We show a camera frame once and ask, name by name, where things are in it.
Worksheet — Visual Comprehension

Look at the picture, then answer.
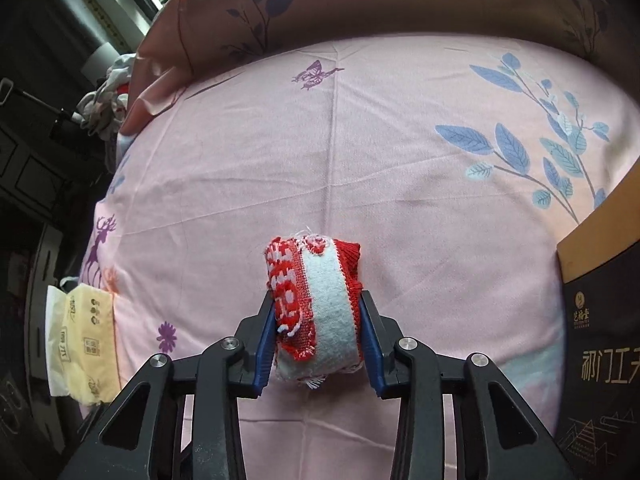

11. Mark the silver pipe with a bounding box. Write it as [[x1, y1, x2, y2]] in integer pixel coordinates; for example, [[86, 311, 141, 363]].
[[50, 0, 126, 81]]

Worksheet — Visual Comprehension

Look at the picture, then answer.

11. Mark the red white sock roll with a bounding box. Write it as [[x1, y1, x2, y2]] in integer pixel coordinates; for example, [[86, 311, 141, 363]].
[[264, 232, 365, 390]]

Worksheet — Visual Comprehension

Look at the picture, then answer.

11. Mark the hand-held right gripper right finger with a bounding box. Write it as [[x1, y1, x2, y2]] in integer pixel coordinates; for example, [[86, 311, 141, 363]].
[[359, 290, 576, 480]]

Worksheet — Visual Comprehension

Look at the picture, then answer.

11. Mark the pink leaf-print pillow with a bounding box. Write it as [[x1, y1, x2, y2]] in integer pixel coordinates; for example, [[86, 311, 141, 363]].
[[117, 0, 621, 133]]

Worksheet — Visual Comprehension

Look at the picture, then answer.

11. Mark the pile of clothes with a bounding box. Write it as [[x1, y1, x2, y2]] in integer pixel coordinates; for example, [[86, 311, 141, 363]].
[[76, 52, 136, 171]]

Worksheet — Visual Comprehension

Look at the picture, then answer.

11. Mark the yellow tissue pack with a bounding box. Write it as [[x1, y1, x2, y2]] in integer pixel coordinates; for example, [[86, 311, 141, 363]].
[[45, 282, 121, 407]]

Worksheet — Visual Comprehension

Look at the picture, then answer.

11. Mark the black gold tea tin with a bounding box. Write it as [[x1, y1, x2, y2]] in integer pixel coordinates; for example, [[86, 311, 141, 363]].
[[556, 162, 640, 480]]

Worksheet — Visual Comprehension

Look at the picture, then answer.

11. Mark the dark panelled cabinet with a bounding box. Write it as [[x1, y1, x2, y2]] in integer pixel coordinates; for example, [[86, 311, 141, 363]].
[[0, 125, 101, 221]]

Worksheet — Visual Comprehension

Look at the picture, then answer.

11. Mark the pink printed bedsheet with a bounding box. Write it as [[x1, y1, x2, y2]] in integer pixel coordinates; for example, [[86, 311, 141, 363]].
[[80, 32, 640, 480]]

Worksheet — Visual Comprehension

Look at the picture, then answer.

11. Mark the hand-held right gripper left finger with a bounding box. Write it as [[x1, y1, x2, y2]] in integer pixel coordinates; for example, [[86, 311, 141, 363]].
[[57, 290, 281, 480]]

